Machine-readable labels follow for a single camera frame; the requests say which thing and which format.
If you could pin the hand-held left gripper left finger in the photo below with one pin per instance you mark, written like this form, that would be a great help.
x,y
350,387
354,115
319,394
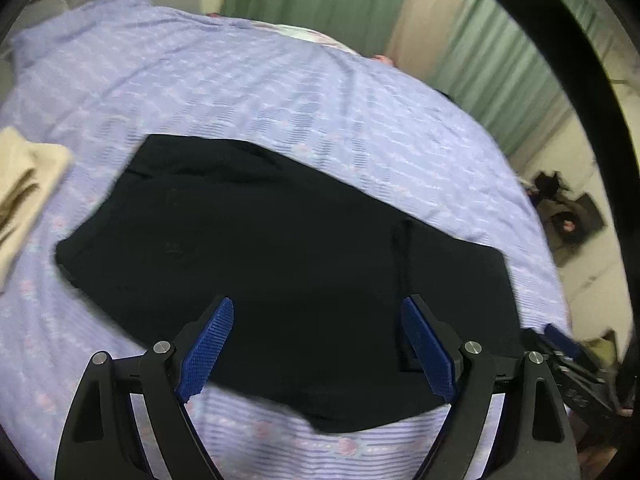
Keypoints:
x,y
205,350

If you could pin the pink plush toy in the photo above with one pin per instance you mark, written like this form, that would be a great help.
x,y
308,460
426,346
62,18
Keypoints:
x,y
384,61

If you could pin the black pants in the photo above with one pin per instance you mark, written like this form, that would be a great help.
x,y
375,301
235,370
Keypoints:
x,y
250,260

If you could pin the folded beige cloth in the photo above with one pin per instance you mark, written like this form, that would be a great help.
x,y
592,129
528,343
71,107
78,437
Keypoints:
x,y
25,180

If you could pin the beige sheer curtain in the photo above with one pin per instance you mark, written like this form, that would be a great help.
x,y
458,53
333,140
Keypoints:
x,y
425,15

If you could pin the bed with purple sheet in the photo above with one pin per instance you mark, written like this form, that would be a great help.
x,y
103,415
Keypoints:
x,y
275,90

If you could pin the small black cloth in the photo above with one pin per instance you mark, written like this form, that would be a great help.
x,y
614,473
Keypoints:
x,y
447,96

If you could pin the white cloth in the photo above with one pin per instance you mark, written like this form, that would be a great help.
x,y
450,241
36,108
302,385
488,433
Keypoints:
x,y
320,39

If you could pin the black folding chair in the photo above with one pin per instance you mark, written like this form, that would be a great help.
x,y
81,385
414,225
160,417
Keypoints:
x,y
567,210

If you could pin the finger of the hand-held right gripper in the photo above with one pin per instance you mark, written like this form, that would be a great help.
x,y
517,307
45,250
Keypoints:
x,y
560,340

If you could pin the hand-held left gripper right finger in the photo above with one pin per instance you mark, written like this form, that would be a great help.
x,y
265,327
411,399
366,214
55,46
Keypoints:
x,y
430,350

